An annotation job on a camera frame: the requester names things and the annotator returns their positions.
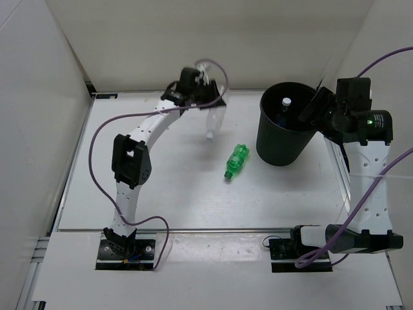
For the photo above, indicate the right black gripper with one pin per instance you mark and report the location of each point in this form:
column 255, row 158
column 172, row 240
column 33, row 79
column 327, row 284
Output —
column 321, row 100

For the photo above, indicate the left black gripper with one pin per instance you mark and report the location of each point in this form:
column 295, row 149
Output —
column 212, row 92

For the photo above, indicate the clear bottle blue cap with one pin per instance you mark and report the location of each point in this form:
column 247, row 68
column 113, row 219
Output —
column 216, row 115

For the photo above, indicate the short blue label water bottle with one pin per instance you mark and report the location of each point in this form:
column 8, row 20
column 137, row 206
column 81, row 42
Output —
column 282, row 117

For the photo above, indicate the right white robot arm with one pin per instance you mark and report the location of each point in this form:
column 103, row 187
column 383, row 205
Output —
column 368, row 228

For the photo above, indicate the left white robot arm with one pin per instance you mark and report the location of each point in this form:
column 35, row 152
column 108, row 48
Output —
column 131, row 153

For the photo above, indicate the black plastic bin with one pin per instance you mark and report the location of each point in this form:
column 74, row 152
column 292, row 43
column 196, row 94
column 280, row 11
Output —
column 281, row 146

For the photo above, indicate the green plastic bottle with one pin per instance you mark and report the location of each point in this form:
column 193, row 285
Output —
column 236, row 161

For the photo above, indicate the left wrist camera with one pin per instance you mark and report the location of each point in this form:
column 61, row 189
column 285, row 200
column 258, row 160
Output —
column 202, row 77

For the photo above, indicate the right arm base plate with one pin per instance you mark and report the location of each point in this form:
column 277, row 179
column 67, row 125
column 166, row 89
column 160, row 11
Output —
column 284, row 252

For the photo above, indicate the front aluminium rail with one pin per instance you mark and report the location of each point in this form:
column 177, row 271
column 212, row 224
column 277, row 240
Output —
column 209, row 230

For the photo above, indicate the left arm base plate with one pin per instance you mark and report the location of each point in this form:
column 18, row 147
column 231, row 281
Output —
column 139, row 256

